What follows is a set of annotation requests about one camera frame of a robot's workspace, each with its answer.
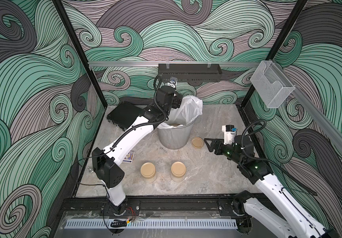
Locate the white slotted cable duct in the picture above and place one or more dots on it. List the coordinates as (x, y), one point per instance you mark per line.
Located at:
(155, 223)

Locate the beige jar lid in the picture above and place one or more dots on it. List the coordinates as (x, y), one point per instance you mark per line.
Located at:
(197, 142)

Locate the silver mesh waste bin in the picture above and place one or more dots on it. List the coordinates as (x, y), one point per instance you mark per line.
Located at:
(175, 138)

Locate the white plastic bin liner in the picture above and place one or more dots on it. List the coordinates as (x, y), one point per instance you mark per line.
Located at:
(190, 109)

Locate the small colourful card box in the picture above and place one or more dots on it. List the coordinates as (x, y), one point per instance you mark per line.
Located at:
(129, 157)

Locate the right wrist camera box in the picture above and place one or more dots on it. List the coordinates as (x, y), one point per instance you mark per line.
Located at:
(230, 132)

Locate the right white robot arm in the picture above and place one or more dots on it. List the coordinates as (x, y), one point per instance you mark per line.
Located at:
(293, 221)

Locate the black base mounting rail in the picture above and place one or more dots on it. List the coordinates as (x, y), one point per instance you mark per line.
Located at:
(223, 204)

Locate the clear acrylic wall holder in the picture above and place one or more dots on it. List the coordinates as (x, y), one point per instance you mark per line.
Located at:
(272, 83)

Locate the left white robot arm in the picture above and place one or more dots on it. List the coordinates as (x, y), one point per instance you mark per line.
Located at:
(137, 123)

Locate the black flat case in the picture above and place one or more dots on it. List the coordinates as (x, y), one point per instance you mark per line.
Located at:
(124, 115)

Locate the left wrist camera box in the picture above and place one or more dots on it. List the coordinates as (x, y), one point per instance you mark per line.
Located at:
(172, 82)

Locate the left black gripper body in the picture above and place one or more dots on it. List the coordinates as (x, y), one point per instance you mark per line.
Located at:
(173, 103)

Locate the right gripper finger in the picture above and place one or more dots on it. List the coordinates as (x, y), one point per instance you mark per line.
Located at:
(212, 143)
(212, 148)

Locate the black perforated wall shelf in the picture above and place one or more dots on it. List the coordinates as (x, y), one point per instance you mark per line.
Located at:
(190, 72)

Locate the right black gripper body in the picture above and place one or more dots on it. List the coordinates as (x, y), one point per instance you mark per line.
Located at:
(227, 150)

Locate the jar with beige lid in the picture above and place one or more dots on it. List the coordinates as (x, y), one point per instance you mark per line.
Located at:
(148, 172)
(178, 171)

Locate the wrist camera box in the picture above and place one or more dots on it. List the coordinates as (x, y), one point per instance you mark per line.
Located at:
(230, 132)
(172, 82)

